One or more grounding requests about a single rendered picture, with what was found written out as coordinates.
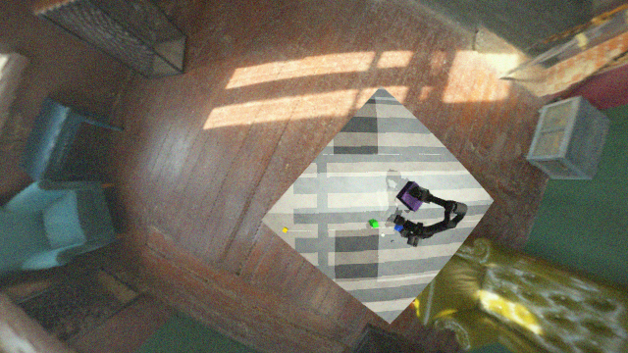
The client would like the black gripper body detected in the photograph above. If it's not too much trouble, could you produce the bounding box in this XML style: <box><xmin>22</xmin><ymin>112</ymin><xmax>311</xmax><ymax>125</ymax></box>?
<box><xmin>393</xmin><ymin>215</ymin><xmax>414</xmax><ymax>231</ymax></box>

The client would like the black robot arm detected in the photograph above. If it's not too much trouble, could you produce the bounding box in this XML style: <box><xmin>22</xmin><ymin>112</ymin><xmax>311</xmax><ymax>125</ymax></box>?
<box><xmin>400</xmin><ymin>184</ymin><xmax>468</xmax><ymax>247</ymax></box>

